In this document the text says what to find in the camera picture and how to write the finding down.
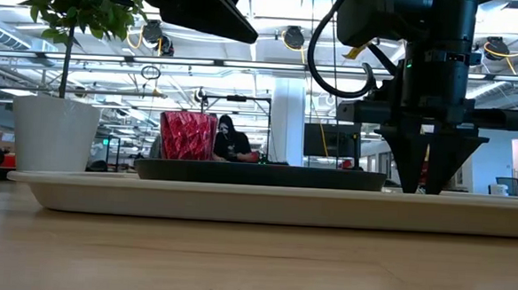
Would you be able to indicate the black background rig frame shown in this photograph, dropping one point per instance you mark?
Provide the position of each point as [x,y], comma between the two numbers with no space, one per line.
[237,98]

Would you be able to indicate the black round plate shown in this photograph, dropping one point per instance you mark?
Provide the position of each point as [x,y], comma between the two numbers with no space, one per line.
[257,175]

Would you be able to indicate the black monitor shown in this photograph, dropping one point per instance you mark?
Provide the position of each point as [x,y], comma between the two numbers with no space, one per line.
[326,142]

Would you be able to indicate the white plant pot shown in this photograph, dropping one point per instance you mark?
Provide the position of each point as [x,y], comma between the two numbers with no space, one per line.
[55,134]

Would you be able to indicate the white container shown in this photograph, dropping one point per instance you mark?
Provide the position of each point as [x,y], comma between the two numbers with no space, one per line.
[498,190]

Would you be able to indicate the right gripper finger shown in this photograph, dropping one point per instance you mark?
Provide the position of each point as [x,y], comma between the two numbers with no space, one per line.
[449,157]
[409,157]

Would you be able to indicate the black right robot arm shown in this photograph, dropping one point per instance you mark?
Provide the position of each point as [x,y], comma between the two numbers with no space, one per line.
[452,22]

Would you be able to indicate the green leafy plant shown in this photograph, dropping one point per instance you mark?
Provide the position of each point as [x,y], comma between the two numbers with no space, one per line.
[84,7]

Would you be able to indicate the white pillar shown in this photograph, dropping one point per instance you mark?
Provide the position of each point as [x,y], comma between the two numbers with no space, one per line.
[287,120]

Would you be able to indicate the red faceted cup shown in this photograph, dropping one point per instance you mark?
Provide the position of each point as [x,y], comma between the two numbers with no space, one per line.
[187,137]

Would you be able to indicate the beige plastic tray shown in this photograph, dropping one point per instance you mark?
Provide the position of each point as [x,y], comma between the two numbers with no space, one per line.
[260,205]

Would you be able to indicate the person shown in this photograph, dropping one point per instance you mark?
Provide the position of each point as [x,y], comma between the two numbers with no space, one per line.
[234,146]

